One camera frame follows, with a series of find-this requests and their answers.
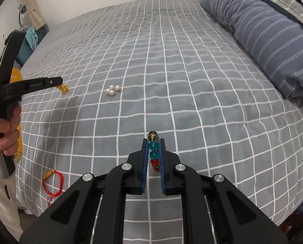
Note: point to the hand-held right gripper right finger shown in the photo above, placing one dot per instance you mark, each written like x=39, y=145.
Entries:
x=162, y=167

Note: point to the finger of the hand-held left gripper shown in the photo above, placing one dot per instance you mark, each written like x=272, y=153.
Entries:
x=9, y=56
x=31, y=86

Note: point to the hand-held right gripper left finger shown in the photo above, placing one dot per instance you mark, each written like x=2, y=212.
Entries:
x=144, y=167

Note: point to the yellow amber pendant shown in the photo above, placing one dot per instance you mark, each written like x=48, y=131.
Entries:
x=64, y=89

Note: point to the person's left hand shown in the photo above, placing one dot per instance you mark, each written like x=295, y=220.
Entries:
x=11, y=132

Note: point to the teal cloth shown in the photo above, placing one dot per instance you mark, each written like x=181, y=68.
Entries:
x=31, y=38

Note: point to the blue storage crate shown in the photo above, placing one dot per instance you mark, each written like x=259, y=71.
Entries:
x=42, y=31

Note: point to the blue desk lamp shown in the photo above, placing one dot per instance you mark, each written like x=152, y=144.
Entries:
x=21, y=9

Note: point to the beige curtain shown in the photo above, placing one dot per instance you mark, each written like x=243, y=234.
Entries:
x=34, y=5

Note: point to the pearl earrings cluster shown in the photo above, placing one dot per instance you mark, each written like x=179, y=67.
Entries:
x=111, y=92

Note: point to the person's white clothing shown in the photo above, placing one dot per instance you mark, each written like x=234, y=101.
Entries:
x=3, y=203

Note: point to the rolled blue striped duvet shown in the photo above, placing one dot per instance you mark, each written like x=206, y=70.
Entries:
x=263, y=35

